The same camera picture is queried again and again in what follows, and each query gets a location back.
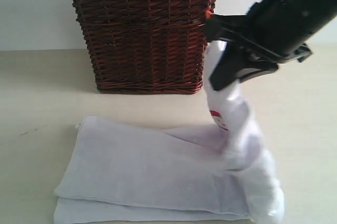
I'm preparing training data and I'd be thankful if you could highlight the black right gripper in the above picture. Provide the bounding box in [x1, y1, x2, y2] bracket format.
[204, 0, 314, 92]

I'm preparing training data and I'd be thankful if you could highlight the white t-shirt red lettering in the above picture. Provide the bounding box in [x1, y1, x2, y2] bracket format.
[54, 41, 285, 224]

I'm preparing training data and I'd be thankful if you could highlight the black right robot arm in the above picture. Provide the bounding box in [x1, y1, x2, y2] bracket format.
[204, 0, 336, 91]

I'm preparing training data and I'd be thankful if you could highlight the dark red wicker basket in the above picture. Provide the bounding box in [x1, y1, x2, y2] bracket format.
[72, 0, 216, 94]

